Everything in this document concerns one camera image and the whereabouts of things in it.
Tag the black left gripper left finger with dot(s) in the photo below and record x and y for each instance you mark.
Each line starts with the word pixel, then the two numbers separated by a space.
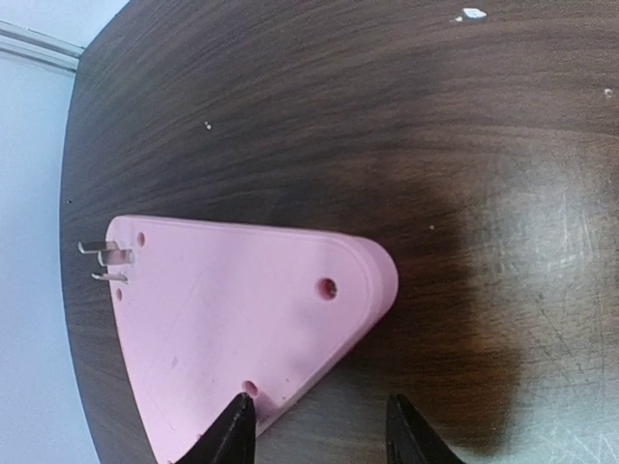
pixel 230 439

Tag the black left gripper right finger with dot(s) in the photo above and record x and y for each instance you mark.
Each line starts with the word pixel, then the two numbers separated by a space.
pixel 409 437

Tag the left aluminium floor rail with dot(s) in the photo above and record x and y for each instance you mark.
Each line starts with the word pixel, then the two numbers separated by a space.
pixel 39 49

